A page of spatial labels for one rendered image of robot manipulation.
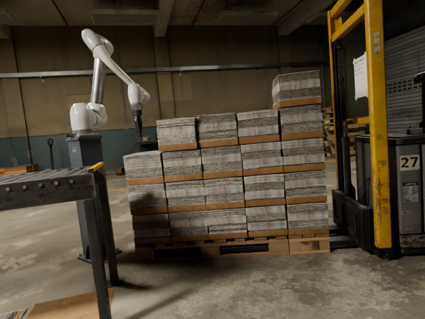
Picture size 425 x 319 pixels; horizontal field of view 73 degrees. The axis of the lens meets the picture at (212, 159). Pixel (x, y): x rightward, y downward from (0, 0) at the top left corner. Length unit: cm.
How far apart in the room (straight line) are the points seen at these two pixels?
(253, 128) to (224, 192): 50
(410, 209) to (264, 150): 100
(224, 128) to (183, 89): 701
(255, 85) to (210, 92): 153
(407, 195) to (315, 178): 56
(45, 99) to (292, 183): 792
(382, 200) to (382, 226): 16
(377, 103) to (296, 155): 59
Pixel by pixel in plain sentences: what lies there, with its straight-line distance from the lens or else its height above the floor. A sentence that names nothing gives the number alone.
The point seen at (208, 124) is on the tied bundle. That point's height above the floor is 100.
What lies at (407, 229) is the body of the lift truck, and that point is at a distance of 230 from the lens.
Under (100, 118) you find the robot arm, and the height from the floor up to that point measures 115.
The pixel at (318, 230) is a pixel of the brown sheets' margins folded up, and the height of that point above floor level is 17.
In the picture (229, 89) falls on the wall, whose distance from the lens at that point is 938.
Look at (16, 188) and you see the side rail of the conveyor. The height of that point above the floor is 77.
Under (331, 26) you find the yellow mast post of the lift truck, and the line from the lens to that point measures 286.
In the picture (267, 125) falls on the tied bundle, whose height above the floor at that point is 95.
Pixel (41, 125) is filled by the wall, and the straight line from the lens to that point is 917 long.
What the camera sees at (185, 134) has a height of 94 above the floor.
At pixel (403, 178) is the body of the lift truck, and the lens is 220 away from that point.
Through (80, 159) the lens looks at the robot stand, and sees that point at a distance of 247.
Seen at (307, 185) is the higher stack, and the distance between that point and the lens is 215.
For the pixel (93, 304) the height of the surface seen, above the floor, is 0.
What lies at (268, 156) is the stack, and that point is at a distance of 209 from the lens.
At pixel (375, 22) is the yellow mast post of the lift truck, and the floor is 150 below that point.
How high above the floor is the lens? 94
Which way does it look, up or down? 5 degrees down
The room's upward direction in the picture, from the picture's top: 5 degrees counter-clockwise
